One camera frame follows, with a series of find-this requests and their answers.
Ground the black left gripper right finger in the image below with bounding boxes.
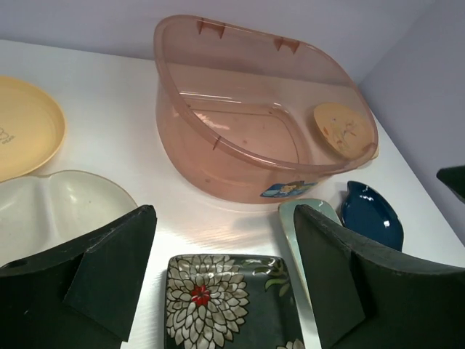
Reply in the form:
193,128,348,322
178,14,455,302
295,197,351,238
294,205,464,348

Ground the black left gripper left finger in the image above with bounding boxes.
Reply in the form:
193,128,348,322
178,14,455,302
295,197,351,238
1,205,157,348

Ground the white divided round plate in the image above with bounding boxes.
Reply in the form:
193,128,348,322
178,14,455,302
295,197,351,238
1,170,137,265

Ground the black floral square plate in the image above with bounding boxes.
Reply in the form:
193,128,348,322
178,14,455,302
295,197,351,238
164,254,304,349

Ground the pink translucent plastic bin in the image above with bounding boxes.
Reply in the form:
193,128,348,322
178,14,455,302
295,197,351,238
153,15,379,204

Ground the light green rectangular plate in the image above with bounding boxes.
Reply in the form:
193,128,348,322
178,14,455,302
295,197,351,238
279,200,344,348

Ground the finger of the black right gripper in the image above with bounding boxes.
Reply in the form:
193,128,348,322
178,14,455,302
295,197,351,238
437,165,465,202

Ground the yellow round plastic plate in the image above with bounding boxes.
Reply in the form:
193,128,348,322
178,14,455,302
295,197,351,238
1,76,66,182

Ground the cream bird pattern plate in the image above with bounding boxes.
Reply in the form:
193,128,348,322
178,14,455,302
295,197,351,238
313,103,375,159

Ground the dark blue leaf plate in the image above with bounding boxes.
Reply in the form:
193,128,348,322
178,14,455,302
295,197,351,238
340,180,404,252

